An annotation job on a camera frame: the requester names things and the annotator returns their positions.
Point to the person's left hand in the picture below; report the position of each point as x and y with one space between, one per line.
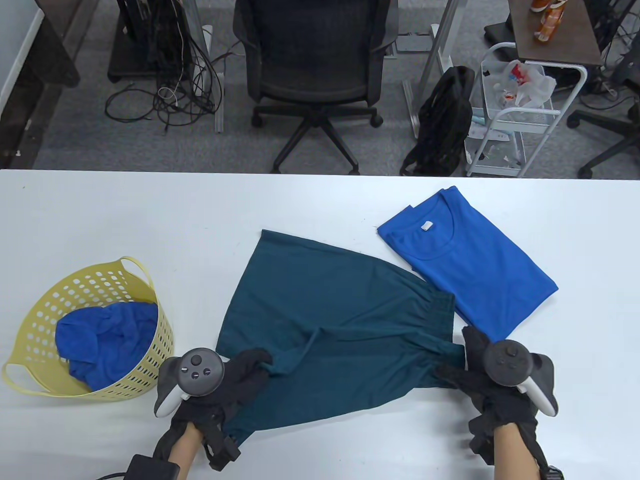
235 385

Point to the person's right hand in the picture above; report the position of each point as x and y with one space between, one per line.
500 405

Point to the yellow perforated laundry basket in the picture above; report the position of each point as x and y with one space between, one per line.
150 370

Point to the teal shorts clothes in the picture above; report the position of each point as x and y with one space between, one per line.
340 325

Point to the blue towel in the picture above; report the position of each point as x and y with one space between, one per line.
105 335

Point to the blue t-shirt clothes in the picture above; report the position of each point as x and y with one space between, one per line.
475 265

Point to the person's right forearm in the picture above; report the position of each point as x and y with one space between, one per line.
515 455

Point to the person's left forearm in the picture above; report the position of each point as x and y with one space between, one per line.
185 450

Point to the grey white handheld controller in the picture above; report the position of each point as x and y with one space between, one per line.
200 372
510 365

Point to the white metal utility cart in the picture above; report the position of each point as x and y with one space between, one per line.
525 125

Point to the black backpack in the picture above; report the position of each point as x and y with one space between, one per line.
445 125

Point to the white desk leg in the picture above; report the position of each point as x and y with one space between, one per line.
218 100

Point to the black swivel chair base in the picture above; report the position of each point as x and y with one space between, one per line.
607 130

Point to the black mesh office chair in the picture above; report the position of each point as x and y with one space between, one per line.
315 75

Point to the white plastic bag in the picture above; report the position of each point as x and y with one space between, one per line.
530 85

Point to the black computer cabinet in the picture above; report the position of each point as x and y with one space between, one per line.
145 45

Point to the silver metal desk leg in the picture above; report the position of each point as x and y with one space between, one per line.
435 55

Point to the dark wooden desk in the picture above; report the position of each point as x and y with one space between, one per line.
45 65

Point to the grey desk foot plate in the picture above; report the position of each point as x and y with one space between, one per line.
412 42

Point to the brown side table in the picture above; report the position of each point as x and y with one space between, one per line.
570 35

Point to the orange bottle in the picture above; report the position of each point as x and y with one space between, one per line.
540 5
549 22

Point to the black glove bracket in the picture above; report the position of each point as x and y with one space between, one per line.
481 442
222 450

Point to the black box wrist camera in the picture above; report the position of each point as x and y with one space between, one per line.
150 467

